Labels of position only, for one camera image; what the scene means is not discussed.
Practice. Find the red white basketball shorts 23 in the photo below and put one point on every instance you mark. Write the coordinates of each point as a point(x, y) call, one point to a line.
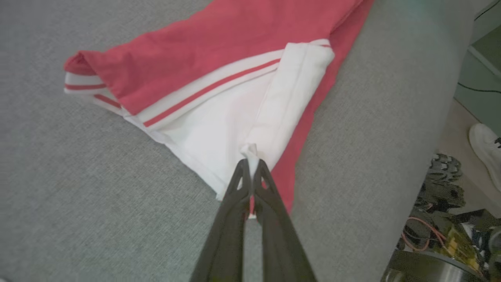
point(195, 51)

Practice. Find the white shoe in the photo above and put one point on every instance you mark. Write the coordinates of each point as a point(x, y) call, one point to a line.
point(485, 149)

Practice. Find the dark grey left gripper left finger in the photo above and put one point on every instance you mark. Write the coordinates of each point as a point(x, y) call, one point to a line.
point(223, 243)

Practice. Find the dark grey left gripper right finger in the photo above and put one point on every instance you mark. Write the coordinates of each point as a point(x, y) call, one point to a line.
point(280, 243)

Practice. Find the large grey sofa seat cushion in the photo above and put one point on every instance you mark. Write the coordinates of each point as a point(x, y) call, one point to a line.
point(78, 196)

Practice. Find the camouflage patterned cloth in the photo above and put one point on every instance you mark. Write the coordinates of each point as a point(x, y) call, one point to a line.
point(440, 188)

